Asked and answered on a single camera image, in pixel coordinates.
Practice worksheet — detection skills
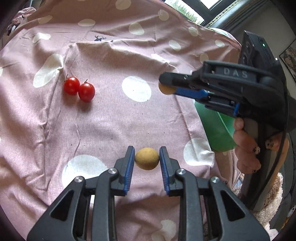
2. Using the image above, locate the person right hand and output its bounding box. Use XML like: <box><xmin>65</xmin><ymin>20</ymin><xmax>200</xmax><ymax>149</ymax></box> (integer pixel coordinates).
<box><xmin>233</xmin><ymin>117</ymin><xmax>290</xmax><ymax>174</ymax></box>

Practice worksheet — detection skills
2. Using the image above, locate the tan longan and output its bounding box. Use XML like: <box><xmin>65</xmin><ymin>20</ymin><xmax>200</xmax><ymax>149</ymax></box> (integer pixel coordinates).
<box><xmin>135</xmin><ymin>148</ymin><xmax>159</xmax><ymax>170</ymax></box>
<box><xmin>159</xmin><ymin>83</ymin><xmax>177</xmax><ymax>95</ymax></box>

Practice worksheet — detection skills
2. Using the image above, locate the green plastic bowl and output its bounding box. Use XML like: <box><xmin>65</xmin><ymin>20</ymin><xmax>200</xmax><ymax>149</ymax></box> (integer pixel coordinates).
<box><xmin>194</xmin><ymin>101</ymin><xmax>236</xmax><ymax>152</ymax></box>

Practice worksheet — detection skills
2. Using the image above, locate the pink polka dot cloth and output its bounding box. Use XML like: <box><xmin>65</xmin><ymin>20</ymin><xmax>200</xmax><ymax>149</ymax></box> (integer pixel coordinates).
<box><xmin>1</xmin><ymin>1</ymin><xmax>240</xmax><ymax>237</ymax></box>

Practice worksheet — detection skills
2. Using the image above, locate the far left cherry tomato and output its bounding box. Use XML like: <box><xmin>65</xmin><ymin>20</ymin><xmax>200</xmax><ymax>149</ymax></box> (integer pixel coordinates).
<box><xmin>63</xmin><ymin>75</ymin><xmax>80</xmax><ymax>95</ymax></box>

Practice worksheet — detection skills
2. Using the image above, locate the cherry tomato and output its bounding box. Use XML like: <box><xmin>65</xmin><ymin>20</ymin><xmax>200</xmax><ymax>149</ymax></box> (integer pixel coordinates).
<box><xmin>63</xmin><ymin>75</ymin><xmax>80</xmax><ymax>95</ymax></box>
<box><xmin>78</xmin><ymin>80</ymin><xmax>95</xmax><ymax>102</ymax></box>

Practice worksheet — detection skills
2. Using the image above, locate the framed landscape painting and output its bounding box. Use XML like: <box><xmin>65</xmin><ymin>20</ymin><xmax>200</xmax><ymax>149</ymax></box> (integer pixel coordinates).
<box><xmin>280</xmin><ymin>44</ymin><xmax>295</xmax><ymax>79</ymax></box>

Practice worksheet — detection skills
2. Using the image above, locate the black window frame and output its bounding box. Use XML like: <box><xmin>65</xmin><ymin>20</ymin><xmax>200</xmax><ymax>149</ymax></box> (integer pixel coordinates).
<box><xmin>164</xmin><ymin>0</ymin><xmax>252</xmax><ymax>27</ymax></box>

